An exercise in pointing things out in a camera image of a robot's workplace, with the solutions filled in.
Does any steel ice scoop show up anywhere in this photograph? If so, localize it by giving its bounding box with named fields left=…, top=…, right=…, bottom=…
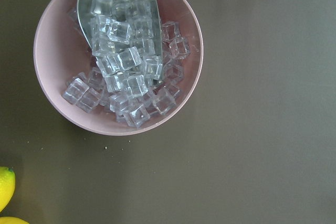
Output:
left=77, top=0, right=163, bottom=86

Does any whole lemon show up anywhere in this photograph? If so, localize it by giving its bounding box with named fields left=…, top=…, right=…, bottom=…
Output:
left=1, top=166, right=16, bottom=211
left=0, top=217, right=29, bottom=224

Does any pink bowl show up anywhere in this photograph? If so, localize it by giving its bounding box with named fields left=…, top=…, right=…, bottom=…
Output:
left=34, top=0, right=204, bottom=136

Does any pile of clear ice cubes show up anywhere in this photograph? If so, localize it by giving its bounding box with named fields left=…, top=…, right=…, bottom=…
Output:
left=62, top=0, right=190, bottom=127

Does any whole lemon far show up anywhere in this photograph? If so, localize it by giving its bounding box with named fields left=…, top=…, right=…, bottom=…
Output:
left=0, top=217, right=29, bottom=224

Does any whole lemon near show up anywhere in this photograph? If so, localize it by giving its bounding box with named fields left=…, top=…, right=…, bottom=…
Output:
left=1, top=166, right=16, bottom=211

